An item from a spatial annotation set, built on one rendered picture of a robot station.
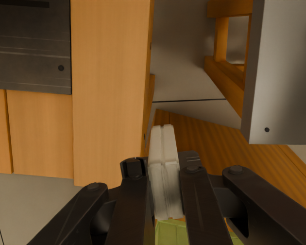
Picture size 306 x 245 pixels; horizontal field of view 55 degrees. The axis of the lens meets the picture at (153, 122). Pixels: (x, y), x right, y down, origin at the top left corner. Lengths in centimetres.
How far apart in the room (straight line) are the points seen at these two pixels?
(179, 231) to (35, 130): 42
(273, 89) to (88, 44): 34
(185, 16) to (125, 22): 91
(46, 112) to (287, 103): 46
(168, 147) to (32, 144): 53
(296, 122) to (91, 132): 39
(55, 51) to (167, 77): 95
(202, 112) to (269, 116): 96
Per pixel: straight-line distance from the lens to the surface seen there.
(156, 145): 16
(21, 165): 70
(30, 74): 60
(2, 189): 195
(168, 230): 77
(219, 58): 123
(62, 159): 66
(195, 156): 16
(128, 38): 54
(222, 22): 122
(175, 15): 144
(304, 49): 57
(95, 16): 55
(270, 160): 131
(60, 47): 57
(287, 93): 58
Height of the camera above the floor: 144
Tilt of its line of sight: 71 degrees down
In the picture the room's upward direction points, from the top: 172 degrees counter-clockwise
